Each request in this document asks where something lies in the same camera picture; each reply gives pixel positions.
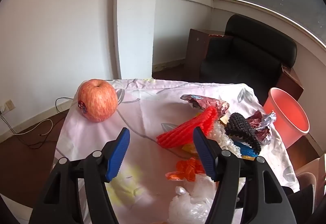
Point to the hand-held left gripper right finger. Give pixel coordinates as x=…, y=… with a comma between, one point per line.
x=203, y=150

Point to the black leather armchair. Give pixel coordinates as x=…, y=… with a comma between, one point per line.
x=242, y=61

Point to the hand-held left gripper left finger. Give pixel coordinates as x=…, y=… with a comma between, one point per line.
x=117, y=152

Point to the purple foil wrapper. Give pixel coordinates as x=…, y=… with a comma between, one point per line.
x=211, y=103

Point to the person's leg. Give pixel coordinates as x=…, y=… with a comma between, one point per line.
x=313, y=170

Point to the maroon foil wrapper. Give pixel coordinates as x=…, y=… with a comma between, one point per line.
x=262, y=124

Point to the white wall socket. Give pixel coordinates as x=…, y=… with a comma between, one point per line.
x=10, y=105

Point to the white plastic bag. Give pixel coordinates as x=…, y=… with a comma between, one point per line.
x=193, y=198

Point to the pink plastic bin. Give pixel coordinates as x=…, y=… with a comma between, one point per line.
x=282, y=117

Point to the red apple with sticker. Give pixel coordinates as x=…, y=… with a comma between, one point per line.
x=98, y=100

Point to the red foam fruit net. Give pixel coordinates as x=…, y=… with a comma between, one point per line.
x=183, y=130

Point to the clear plastic wrap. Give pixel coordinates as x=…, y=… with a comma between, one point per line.
x=224, y=140

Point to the yellow blue snack packet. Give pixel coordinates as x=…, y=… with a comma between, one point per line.
x=244, y=149

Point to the pink floral tablecloth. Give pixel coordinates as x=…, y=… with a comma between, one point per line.
x=142, y=117

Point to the orange plastic bag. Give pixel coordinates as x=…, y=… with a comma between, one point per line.
x=187, y=168

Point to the black foam fruit net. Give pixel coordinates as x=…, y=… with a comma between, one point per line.
x=239, y=124

